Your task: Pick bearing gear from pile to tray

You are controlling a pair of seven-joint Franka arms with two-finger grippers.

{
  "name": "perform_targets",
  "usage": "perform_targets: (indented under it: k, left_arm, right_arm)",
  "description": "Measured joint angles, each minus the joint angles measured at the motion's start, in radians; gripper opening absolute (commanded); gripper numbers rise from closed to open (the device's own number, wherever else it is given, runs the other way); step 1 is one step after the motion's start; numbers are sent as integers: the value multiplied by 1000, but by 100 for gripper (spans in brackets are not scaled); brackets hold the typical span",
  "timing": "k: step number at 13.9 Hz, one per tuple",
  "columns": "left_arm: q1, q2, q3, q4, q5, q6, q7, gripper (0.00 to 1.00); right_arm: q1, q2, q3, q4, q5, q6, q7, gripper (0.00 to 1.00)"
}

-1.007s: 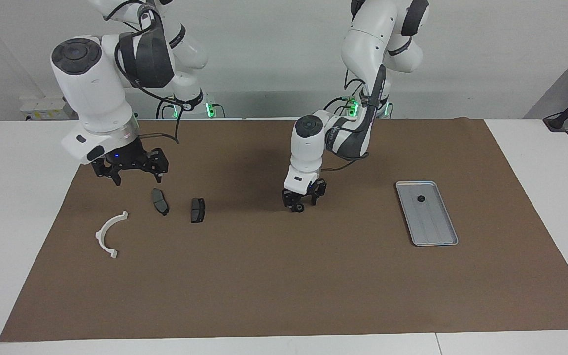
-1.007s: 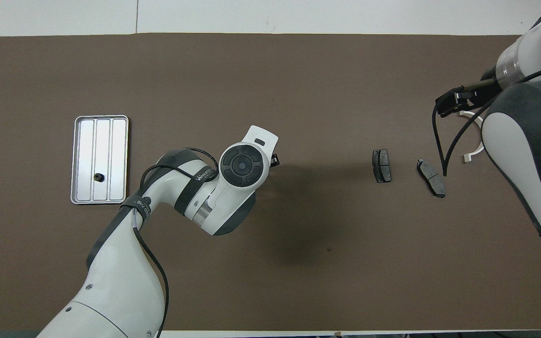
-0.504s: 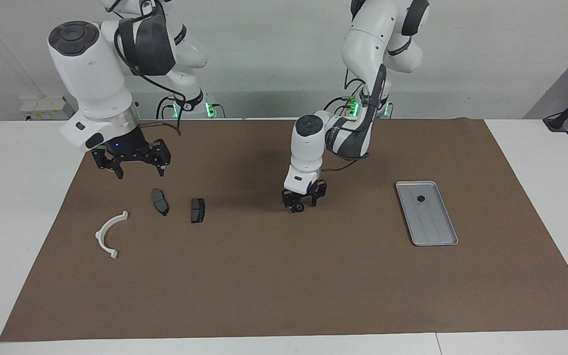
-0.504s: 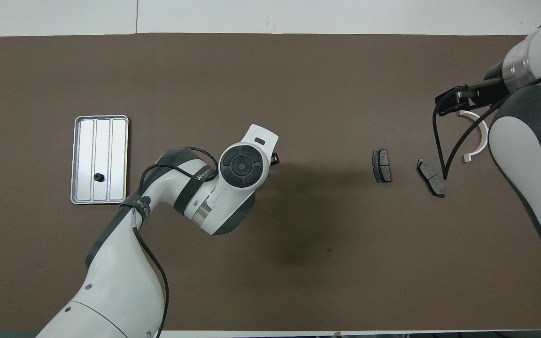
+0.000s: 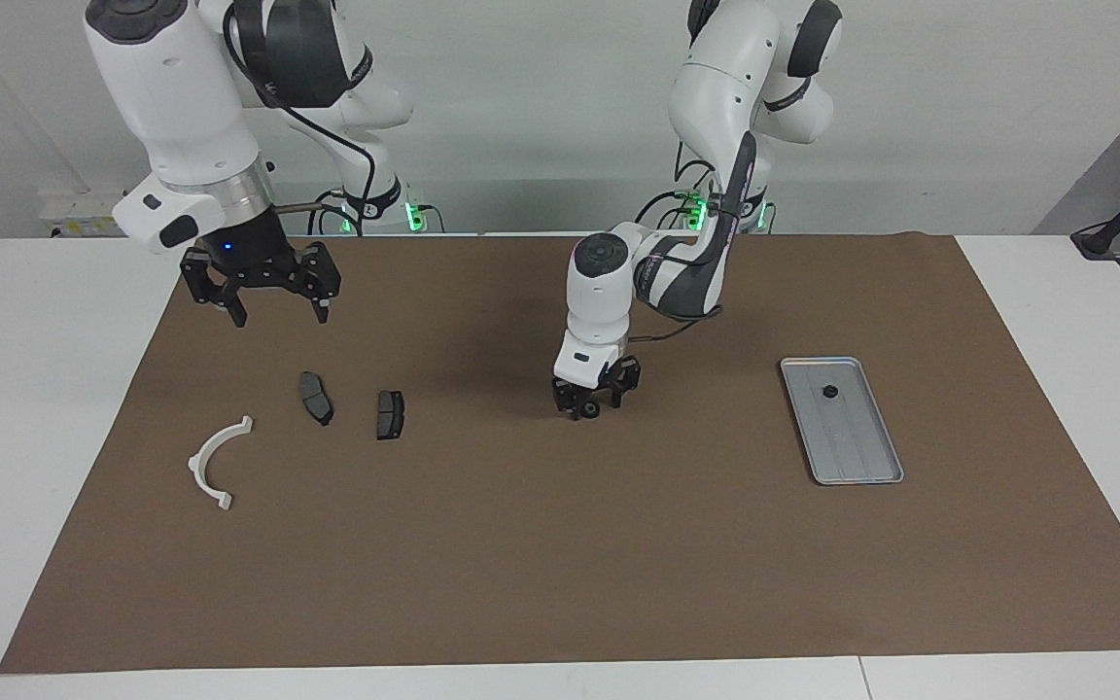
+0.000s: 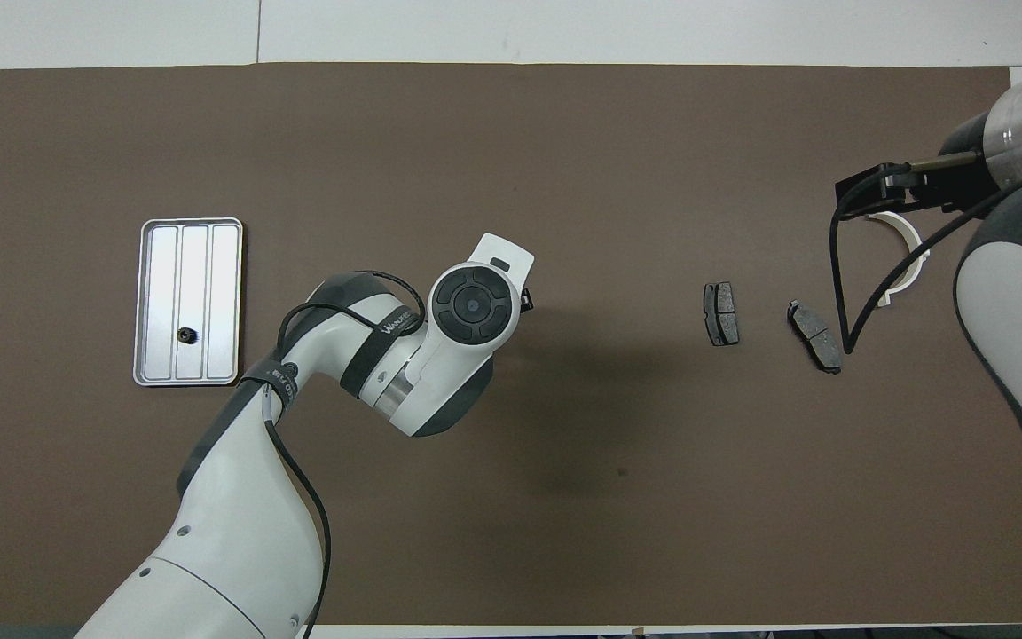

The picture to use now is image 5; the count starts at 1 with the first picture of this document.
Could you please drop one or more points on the brown table mat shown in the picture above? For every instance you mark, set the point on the brown table mat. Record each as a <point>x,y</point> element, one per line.
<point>560,544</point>

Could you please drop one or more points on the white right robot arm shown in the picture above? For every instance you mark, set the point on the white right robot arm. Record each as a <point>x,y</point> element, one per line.
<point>181,97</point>

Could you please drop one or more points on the dark rectangular brake pad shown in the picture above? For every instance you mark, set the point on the dark rectangular brake pad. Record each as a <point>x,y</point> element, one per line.
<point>390,415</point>

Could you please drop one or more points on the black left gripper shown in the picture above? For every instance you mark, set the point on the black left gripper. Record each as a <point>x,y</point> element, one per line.
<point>609,381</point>

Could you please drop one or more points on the silver metal tray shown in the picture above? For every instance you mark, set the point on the silver metal tray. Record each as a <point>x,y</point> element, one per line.
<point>842,437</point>

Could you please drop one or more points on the large black bearing gear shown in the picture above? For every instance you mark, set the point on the large black bearing gear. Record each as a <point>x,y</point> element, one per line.
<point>593,411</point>

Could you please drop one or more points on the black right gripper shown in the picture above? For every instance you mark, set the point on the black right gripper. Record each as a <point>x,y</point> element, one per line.
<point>254,264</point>

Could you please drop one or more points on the dark curved brake pad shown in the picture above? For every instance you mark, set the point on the dark curved brake pad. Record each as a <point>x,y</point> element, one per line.
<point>315,397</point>

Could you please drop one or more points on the white curved plastic bracket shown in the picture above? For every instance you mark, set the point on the white curved plastic bracket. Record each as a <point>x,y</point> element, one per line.
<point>200,467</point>

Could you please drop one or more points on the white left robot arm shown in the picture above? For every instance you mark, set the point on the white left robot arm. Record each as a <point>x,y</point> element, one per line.
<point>599,292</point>

